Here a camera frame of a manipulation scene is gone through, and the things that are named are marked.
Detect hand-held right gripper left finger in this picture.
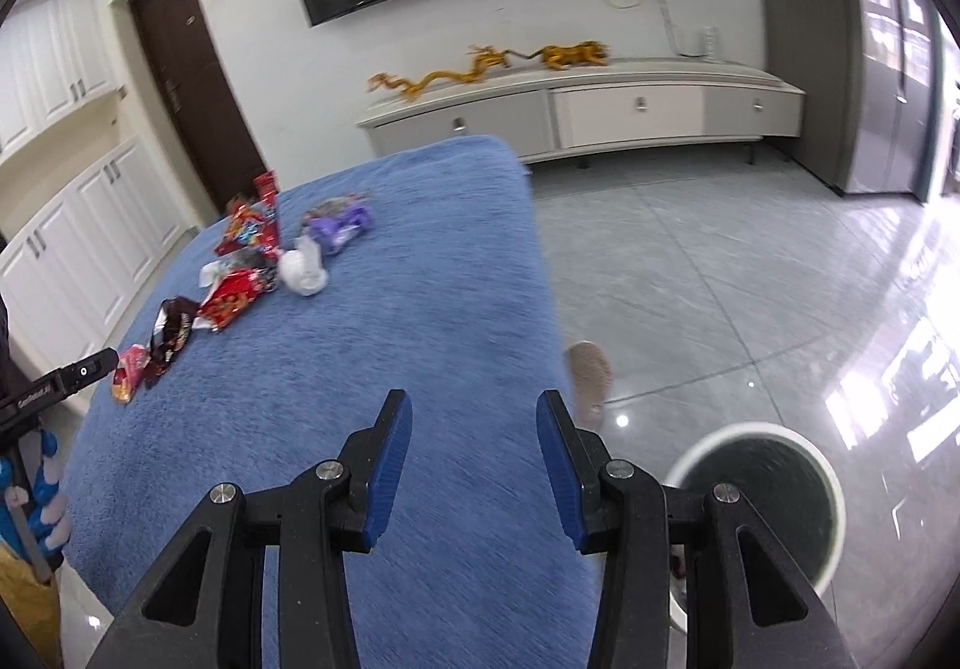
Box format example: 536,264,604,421
86,389,413,669

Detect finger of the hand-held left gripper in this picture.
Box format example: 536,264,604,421
49,348,121,394

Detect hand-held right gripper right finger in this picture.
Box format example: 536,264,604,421
535,390,860,669

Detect pink snack packet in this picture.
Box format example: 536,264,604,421
111,344,149,406

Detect white round bin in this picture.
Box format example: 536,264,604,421
666,423,847,632

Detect red snack packet blue logo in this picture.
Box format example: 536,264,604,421
216,193,282,257

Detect dark brown snack packet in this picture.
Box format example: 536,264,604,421
144,296,200,389

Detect beige slipper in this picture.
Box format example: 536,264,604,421
564,341,612,426

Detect white lower cabinets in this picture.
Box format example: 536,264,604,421
0,133,188,377

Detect blue fluffy blanket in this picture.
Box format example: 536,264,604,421
56,135,623,669

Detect red snack packet yellow print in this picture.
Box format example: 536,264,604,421
196,268,278,334

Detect yellow bag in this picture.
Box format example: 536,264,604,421
0,541,65,669

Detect white crumpled tissue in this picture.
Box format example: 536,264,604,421
277,235,329,296

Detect purple snack wrapper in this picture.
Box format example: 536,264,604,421
302,195,374,256

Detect dark brown door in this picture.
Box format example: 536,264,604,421
129,0,269,205

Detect white grey television cabinet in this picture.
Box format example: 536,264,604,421
356,58,807,169

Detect golden dragon ornament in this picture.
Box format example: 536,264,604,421
367,45,515,104

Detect golden tiger ornament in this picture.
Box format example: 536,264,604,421
534,41,610,71

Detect grey refrigerator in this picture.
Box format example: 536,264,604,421
825,0,953,197

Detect white upper wall cabinets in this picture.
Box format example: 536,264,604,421
0,0,121,152

